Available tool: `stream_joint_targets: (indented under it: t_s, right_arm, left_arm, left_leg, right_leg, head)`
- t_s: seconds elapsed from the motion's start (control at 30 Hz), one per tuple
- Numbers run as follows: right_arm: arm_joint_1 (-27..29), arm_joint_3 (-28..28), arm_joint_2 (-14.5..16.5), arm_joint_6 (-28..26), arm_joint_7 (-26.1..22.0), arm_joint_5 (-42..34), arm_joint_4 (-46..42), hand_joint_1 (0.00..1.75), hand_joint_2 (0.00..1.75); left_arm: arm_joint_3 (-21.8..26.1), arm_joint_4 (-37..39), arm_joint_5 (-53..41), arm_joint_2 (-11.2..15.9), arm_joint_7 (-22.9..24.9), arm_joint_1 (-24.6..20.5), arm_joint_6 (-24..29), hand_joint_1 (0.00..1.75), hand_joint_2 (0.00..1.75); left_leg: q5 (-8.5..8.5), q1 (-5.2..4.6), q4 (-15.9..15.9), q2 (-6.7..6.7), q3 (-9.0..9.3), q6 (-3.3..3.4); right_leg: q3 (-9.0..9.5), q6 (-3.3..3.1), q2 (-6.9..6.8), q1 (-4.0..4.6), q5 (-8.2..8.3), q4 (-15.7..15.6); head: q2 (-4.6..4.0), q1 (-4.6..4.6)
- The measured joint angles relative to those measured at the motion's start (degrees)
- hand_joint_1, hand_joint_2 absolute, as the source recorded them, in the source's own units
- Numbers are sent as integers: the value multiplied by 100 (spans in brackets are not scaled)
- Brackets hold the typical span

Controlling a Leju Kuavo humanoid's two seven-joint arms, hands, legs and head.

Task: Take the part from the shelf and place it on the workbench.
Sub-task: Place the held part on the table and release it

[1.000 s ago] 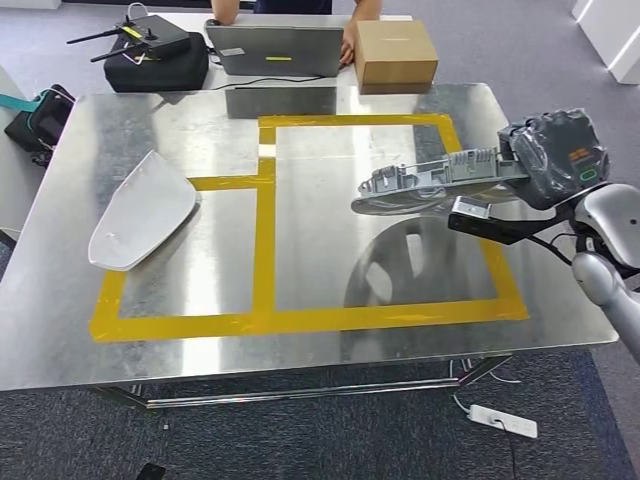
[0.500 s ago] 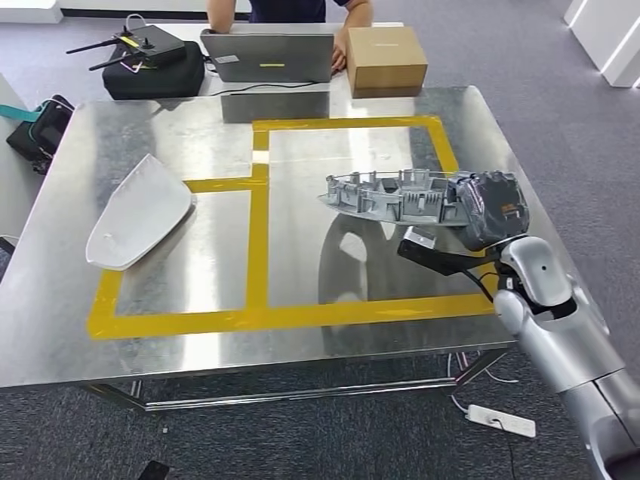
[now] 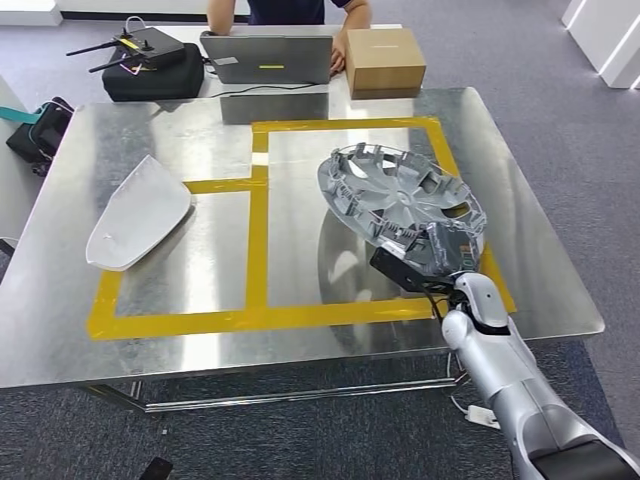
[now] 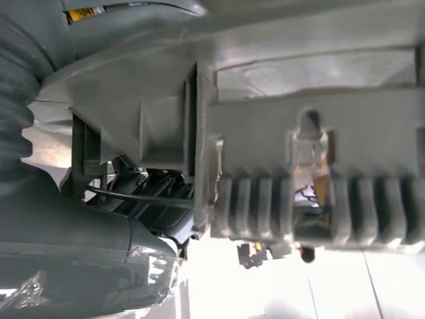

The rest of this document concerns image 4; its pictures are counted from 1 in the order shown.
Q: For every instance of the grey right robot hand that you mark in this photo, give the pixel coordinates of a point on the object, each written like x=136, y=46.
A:
x=66, y=246

